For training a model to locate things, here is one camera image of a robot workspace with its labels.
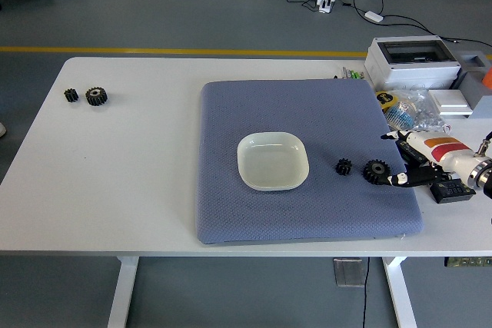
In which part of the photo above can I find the black hanging cable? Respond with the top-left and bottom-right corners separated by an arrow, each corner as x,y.
360,257 -> 371,328

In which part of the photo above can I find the blue-grey quilted mat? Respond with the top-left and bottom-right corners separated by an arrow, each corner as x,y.
194,78 -> 425,245

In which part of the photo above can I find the green white connector set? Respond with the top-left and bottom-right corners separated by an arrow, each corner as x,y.
340,66 -> 365,81

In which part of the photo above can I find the white flat box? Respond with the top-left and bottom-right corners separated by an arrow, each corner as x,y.
427,88 -> 474,117

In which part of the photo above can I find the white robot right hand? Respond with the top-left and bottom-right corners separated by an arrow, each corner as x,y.
380,130 -> 481,190

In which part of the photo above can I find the large black gear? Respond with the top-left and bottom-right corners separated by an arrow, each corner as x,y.
362,159 -> 392,186
84,86 -> 109,108

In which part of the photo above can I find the black digital display module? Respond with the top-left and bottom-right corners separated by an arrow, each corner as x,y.
429,178 -> 477,205

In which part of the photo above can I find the yellow tape measure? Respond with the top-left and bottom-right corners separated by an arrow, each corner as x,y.
374,89 -> 401,112

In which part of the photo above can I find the white table leg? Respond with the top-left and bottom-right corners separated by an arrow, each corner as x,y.
382,257 -> 418,328
106,256 -> 140,328

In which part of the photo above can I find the green circuit board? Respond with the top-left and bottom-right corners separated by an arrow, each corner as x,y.
444,256 -> 492,268

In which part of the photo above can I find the clear plastic holder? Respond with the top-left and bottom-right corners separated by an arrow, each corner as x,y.
332,257 -> 367,288

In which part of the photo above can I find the clear bag of parts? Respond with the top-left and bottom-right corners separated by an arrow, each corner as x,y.
384,88 -> 453,133

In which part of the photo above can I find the white square dish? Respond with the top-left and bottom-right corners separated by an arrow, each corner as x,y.
236,131 -> 311,192

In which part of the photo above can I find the white electrical enclosure box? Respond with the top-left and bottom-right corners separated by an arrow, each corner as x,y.
364,35 -> 462,91

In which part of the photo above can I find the blue resistor bundle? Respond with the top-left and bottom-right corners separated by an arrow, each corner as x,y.
384,101 -> 416,129

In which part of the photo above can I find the grey plastic block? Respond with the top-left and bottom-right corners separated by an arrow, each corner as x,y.
453,50 -> 492,120

